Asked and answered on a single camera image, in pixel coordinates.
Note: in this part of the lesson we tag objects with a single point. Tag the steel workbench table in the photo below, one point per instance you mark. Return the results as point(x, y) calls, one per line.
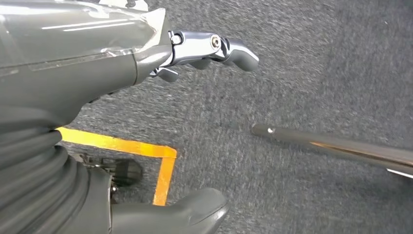
point(322, 145)

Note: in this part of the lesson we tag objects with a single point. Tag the yellow floor tape square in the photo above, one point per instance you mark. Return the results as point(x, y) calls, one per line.
point(164, 181)

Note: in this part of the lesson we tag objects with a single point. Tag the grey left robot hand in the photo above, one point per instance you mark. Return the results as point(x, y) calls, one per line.
point(64, 64)

